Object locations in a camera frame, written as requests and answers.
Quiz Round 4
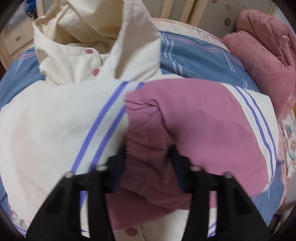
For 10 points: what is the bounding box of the pink and white hooded jacket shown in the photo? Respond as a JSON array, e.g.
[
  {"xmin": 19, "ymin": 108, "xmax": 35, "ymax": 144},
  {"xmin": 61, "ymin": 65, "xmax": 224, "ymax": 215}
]
[{"xmin": 1, "ymin": 1, "xmax": 279, "ymax": 240}]

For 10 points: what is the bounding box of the floral pillow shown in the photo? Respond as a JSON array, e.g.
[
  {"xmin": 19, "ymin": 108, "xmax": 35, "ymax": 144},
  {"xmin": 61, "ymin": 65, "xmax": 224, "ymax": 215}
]
[{"xmin": 281, "ymin": 109, "xmax": 296, "ymax": 161}]

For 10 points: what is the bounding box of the blue plaid bed blanket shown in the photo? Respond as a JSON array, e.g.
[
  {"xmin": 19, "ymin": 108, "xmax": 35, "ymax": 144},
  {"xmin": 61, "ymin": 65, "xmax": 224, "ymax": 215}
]
[{"xmin": 1, "ymin": 32, "xmax": 284, "ymax": 240}]

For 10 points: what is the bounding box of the rolled pink quilt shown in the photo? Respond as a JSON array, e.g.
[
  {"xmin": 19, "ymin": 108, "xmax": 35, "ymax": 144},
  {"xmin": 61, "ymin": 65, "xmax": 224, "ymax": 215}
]
[{"xmin": 222, "ymin": 9, "xmax": 295, "ymax": 121}]

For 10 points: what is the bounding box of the wardrobe drawer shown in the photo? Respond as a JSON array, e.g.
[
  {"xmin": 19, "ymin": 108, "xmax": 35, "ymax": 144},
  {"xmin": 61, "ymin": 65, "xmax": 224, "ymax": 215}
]
[{"xmin": 1, "ymin": 18, "xmax": 33, "ymax": 56}]

